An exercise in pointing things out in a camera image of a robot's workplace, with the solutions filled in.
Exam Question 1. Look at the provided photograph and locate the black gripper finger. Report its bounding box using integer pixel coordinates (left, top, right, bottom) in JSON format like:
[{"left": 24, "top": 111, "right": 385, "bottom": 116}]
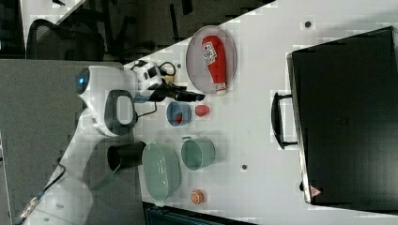
[{"left": 176, "top": 91, "right": 206, "bottom": 102}]

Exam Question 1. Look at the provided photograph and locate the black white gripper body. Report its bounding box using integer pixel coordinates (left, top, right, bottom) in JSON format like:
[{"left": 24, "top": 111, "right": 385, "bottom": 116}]
[{"left": 132, "top": 60, "right": 176, "bottom": 102}]

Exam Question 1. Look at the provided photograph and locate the red ketchup bottle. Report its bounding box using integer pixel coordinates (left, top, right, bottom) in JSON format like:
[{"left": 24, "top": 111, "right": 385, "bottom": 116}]
[{"left": 202, "top": 36, "right": 226, "bottom": 95}]

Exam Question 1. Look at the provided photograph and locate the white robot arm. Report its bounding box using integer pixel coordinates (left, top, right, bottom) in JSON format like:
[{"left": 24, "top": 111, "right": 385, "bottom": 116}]
[{"left": 13, "top": 60, "right": 205, "bottom": 225}]

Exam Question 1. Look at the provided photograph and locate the grey round plate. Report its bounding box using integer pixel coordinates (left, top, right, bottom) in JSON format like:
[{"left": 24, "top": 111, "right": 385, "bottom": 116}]
[{"left": 186, "top": 25, "right": 237, "bottom": 94}]

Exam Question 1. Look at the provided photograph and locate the blue bowl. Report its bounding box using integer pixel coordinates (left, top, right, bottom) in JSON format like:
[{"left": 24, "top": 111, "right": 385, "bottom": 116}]
[{"left": 166, "top": 101, "right": 191, "bottom": 127}]

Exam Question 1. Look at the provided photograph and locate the red strawberry on table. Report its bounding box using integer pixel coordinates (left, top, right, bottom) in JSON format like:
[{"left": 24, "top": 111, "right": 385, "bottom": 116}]
[{"left": 195, "top": 105, "right": 209, "bottom": 117}]

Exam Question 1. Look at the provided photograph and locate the strawberry in blue bowl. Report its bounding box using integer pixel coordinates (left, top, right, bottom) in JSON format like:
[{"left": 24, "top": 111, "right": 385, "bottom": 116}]
[{"left": 176, "top": 115, "right": 183, "bottom": 124}]

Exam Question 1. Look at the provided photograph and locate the green mug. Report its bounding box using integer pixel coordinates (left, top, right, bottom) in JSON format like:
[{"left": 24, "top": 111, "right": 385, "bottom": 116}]
[{"left": 181, "top": 137, "right": 216, "bottom": 171}]

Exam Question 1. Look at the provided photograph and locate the green perforated colander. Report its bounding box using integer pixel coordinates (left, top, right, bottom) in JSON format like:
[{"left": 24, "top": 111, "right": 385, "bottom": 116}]
[{"left": 142, "top": 142, "right": 181, "bottom": 202}]

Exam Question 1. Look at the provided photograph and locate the black cylinder cup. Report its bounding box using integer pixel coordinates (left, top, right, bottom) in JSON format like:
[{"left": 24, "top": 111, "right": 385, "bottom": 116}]
[{"left": 107, "top": 142, "right": 146, "bottom": 172}]

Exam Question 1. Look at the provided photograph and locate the black office chair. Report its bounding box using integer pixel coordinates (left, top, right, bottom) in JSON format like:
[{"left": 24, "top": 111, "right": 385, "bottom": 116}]
[{"left": 25, "top": 19, "right": 105, "bottom": 61}]

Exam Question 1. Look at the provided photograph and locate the orange slice toy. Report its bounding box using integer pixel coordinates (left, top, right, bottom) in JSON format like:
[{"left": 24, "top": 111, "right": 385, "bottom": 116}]
[{"left": 191, "top": 189, "right": 205, "bottom": 204}]

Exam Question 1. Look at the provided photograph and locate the black toaster oven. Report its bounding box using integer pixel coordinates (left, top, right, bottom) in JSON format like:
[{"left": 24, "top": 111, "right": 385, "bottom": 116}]
[{"left": 287, "top": 26, "right": 398, "bottom": 215}]

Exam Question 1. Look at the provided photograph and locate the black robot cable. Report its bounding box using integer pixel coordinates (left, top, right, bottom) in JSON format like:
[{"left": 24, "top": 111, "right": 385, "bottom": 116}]
[{"left": 13, "top": 163, "right": 67, "bottom": 225}]

